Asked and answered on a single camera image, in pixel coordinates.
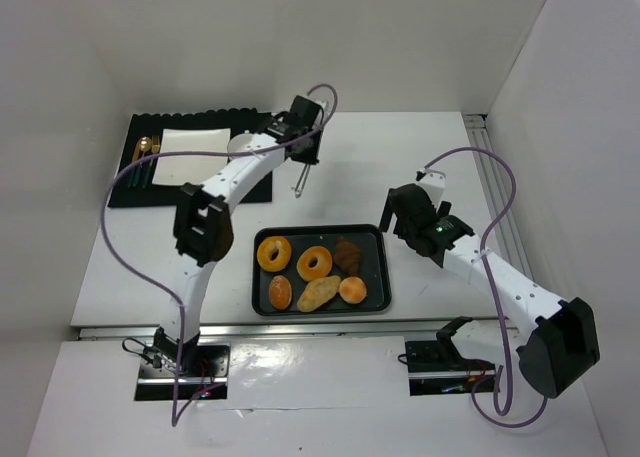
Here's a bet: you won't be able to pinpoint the white square plate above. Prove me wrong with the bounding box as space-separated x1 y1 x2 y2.
152 128 231 186

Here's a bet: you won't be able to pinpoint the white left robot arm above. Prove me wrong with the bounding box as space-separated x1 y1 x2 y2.
153 95 325 374

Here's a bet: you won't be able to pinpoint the aluminium rail front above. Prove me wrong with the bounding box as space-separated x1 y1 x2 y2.
77 317 511 340

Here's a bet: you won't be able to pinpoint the aluminium rail right side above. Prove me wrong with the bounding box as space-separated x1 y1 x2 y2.
462 114 532 278

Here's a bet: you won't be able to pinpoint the gold fork green handle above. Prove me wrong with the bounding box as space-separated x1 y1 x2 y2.
142 135 161 189

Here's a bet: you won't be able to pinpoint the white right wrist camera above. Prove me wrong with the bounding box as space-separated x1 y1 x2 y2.
415 169 446 209

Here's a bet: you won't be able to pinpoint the white cup with handle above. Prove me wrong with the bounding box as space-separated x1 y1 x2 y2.
227 133 260 160

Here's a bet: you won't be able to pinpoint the round light bun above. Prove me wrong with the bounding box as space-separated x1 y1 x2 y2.
339 276 367 305

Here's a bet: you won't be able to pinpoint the gold spoon green handle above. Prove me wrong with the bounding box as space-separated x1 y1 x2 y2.
129 136 152 188

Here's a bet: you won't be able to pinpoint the dark brown croissant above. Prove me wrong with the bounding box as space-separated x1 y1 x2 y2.
333 236 362 276

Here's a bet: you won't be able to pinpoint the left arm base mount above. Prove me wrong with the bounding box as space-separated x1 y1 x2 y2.
121 337 230 402

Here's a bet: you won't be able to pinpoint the black placemat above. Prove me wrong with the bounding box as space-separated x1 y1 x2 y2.
108 108 270 208

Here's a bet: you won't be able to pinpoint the metal tongs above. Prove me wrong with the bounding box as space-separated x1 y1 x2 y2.
292 164 311 198

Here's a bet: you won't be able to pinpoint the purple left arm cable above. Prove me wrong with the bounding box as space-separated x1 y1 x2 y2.
99 83 340 427

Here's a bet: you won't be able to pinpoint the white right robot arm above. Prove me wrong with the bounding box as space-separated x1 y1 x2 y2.
380 183 600 399

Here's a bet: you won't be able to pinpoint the aluminium rail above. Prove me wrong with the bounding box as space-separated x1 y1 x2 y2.
77 317 511 340
462 114 532 278

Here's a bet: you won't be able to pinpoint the orange oval bun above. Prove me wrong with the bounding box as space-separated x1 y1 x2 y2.
268 275 293 311

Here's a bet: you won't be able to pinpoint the long tan bread roll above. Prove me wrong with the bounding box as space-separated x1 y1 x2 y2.
297 275 342 313

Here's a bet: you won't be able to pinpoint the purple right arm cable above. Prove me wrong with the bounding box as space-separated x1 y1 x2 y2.
423 146 549 428

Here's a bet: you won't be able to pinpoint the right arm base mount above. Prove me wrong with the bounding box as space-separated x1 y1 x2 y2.
397 340 496 396

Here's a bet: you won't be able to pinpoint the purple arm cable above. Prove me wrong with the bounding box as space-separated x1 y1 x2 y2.
423 146 549 428
99 83 340 427

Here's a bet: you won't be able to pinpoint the orange donut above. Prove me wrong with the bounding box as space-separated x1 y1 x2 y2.
256 236 292 273
296 246 333 282

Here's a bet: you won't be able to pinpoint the black baking tray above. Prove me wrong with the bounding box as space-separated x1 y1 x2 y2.
251 224 391 318

